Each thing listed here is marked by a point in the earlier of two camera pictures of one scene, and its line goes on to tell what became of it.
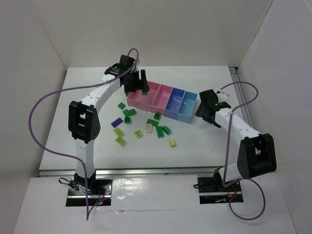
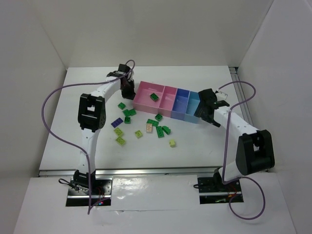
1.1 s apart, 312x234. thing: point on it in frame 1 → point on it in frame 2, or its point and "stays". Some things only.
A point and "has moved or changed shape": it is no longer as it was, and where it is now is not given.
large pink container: [155, 101] has moved or changed shape
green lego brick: [121, 106] stays
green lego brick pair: [132, 112] stays
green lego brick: [145, 92] → [154, 97]
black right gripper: [206, 110] stays
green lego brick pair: [126, 112] stays
